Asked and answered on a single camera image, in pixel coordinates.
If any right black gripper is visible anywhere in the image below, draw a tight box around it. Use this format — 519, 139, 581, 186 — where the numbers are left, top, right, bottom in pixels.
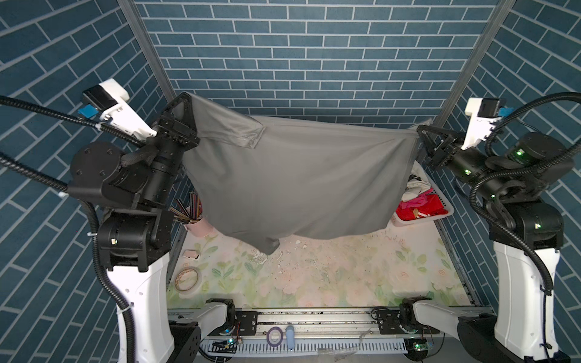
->
417, 123, 507, 201

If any white plastic laundry basket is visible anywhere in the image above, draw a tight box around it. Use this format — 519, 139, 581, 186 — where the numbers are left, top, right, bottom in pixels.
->
390, 176, 455, 227

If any grey t shirt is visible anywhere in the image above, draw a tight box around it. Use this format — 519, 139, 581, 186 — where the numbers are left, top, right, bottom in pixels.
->
183, 95, 419, 254

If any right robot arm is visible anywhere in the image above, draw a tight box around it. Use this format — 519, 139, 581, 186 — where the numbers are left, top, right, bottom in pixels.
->
400, 126, 580, 362

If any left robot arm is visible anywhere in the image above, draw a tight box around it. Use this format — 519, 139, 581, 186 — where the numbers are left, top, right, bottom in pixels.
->
67, 93, 235, 362

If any white t shirt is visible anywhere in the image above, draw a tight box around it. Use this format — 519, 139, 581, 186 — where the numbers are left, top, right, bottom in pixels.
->
402, 161, 432, 202

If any magenta garment in basket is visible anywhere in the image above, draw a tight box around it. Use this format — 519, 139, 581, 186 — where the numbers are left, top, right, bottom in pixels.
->
399, 188, 434, 210

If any red t shirt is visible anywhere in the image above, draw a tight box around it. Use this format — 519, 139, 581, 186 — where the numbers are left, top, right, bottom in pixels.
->
396, 195, 449, 222

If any coloured pencils bundle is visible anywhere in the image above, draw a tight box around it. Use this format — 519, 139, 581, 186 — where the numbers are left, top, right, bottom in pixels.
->
169, 191, 203, 225

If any pink pencil cup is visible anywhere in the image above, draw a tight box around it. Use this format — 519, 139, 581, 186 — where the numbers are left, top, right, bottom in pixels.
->
184, 218, 214, 238

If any clear tape roll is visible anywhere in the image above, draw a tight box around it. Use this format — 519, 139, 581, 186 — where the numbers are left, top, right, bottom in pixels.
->
174, 266, 202, 293

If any light blue small cylinder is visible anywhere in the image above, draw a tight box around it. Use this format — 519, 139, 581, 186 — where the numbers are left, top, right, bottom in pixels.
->
285, 325, 296, 351

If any purple tape roll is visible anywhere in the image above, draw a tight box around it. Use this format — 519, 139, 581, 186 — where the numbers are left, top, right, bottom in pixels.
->
266, 327, 284, 348

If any left circuit board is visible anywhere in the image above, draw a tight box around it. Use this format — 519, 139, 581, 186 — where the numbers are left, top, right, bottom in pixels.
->
201, 339, 238, 355

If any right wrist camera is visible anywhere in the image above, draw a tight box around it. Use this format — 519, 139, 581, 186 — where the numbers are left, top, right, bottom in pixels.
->
461, 98, 514, 150

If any right black cable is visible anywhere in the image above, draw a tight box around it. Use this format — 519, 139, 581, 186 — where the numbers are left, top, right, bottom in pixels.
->
468, 91, 581, 296

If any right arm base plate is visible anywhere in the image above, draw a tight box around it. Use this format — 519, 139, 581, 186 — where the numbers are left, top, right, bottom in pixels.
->
369, 306, 440, 335

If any left black corrugated cable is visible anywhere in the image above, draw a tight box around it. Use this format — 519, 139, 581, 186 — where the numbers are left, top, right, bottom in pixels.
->
0, 94, 146, 363

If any aluminium front rail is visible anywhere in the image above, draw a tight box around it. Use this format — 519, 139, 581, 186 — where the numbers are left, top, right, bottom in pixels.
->
167, 306, 500, 363

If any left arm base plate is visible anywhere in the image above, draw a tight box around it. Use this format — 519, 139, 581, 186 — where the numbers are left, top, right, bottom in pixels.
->
227, 310, 259, 337

